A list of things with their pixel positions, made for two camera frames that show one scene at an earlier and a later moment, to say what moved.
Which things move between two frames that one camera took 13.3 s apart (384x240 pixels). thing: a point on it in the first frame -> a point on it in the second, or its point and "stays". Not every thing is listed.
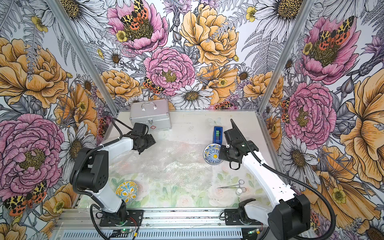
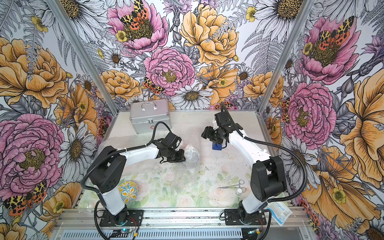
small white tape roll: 238,191 stays
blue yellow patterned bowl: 211,154 -> 192,156
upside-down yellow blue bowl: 127,191 stays
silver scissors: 240,182 stays
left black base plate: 134,218 stays
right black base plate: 231,217 stays
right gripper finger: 223,154 -> 208,132
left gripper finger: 149,140 -> 178,156
